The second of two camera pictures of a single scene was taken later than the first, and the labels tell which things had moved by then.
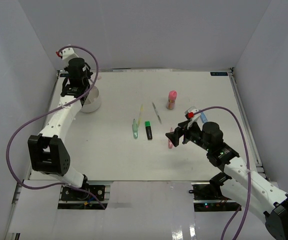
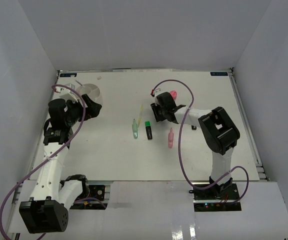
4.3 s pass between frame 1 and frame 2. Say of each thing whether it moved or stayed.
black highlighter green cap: stayed
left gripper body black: moved
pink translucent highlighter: stayed
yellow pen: stayed
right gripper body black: moved
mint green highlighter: stayed
